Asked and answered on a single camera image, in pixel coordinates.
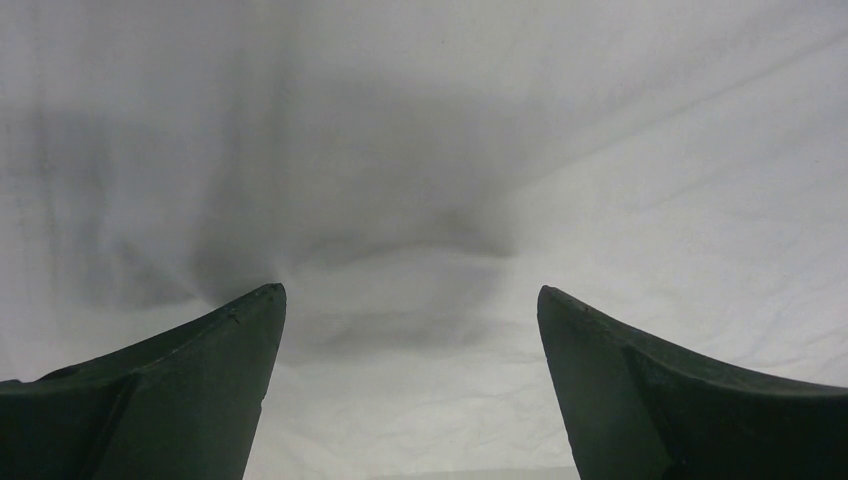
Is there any white t shirt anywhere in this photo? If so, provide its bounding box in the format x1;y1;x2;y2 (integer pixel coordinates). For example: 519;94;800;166
1;1;847;479

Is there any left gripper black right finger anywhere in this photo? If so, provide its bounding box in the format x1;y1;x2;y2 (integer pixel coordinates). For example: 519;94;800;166
537;286;847;479

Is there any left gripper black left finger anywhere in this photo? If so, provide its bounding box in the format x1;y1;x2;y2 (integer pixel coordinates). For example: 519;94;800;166
1;283;286;479

